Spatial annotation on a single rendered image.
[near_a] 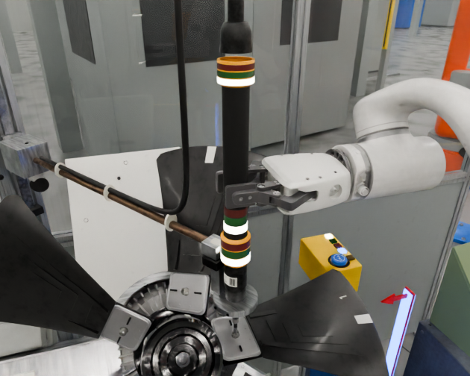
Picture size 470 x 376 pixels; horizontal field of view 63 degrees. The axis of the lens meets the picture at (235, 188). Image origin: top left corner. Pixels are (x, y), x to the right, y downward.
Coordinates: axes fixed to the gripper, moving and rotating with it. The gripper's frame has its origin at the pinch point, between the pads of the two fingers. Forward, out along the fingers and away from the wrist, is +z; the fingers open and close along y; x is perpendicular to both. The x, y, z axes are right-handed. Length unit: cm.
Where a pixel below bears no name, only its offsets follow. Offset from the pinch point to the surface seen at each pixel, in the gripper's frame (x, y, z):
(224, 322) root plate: -27.5, 3.0, 0.7
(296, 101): -9, 71, -44
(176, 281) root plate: -21.1, 8.4, 7.7
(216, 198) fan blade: -8.1, 12.4, -0.7
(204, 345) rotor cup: -23.6, -4.0, 5.7
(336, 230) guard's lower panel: -64, 70, -66
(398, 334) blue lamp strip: -38, -1, -35
